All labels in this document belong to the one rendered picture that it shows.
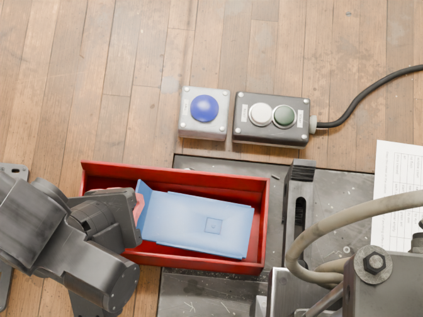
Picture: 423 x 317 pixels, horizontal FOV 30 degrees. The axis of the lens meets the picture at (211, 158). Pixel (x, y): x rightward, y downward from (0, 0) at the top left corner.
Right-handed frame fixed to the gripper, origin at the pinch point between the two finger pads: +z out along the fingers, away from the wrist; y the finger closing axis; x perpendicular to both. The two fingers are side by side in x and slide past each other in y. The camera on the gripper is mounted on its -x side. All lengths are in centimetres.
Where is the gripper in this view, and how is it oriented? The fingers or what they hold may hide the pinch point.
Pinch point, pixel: (137, 201)
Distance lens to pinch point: 101.1
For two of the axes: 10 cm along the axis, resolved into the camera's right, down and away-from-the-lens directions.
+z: 4.5, -2.3, 8.6
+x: -1.9, -9.7, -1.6
